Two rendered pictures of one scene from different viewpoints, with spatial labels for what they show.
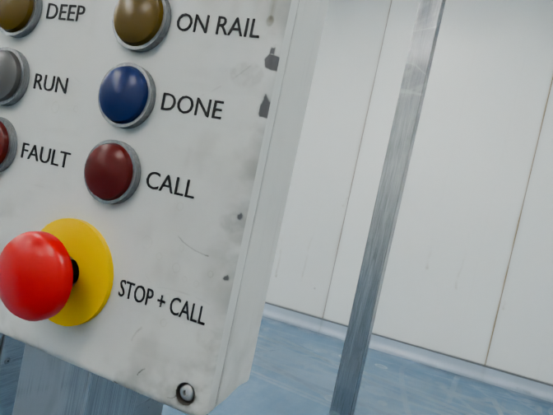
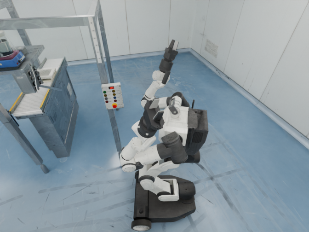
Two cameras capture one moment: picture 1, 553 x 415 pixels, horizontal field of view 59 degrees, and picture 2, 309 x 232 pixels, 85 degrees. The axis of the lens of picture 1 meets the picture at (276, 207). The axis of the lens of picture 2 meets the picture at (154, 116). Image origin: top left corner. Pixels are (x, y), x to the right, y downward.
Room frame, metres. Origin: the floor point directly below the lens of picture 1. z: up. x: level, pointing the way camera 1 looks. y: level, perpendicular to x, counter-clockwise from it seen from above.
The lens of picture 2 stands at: (-1.08, 0.51, 2.01)
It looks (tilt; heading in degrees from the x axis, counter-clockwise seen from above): 41 degrees down; 326
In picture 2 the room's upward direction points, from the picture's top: straight up
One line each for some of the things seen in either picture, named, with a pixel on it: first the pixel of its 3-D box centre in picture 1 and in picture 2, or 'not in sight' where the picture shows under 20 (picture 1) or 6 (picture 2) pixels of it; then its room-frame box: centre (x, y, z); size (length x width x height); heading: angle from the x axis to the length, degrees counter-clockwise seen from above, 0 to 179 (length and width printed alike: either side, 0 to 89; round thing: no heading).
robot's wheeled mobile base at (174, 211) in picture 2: not in sight; (164, 193); (-0.46, -0.04, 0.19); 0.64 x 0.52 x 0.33; 57
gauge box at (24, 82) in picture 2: not in sight; (28, 78); (0.72, 0.68, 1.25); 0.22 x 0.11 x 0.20; 158
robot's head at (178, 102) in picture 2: not in sight; (175, 106); (-0.46, -0.07, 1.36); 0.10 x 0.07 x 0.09; 136
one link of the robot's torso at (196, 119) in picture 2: not in sight; (181, 131); (-0.51, -0.11, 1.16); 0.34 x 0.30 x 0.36; 136
